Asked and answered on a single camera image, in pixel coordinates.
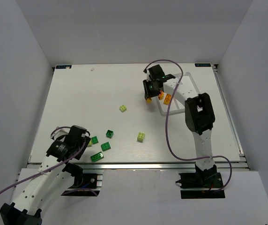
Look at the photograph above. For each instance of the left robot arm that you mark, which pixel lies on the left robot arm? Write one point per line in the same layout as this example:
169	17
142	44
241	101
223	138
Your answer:
55	175

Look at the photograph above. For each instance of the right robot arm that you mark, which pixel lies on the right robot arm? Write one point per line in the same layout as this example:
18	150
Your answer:
198	109

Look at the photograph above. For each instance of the blue label sticker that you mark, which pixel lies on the blue label sticker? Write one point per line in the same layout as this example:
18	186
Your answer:
63	67
202	64

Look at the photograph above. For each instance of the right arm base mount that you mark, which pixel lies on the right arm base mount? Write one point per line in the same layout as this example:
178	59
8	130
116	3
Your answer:
193	187

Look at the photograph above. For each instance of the blue label sticker left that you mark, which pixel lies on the blue label sticker left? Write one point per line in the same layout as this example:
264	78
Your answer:
63	67

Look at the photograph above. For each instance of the light green lego near centre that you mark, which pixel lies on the light green lego near centre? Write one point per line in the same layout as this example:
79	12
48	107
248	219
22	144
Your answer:
140	137

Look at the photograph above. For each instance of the blue label sticker right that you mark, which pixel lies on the blue label sticker right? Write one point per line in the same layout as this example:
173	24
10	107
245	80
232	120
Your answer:
202	64

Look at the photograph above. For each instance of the light green square lego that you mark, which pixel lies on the light green square lego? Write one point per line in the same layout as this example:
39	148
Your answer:
122	108

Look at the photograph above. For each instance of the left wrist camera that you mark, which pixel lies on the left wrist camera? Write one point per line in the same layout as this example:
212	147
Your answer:
59	131

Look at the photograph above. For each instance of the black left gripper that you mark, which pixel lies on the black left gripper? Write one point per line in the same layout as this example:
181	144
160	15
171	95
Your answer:
83	145

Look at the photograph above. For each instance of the dark green square lego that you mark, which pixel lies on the dark green square lego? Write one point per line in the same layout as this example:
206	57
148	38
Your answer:
109	134

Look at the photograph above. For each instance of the green long lego brick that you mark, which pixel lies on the green long lego brick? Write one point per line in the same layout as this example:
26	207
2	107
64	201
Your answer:
96	157

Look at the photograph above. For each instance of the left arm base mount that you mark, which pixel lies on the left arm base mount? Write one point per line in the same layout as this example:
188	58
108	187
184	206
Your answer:
85	182

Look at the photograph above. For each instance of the yellow long lego brick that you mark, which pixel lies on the yellow long lego brick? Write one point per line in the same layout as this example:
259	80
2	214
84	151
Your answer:
167	99

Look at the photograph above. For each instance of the white divided sorting tray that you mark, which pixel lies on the white divided sorting tray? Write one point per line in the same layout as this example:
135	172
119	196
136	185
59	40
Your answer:
187	89

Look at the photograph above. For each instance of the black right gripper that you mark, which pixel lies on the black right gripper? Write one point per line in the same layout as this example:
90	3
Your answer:
150	93

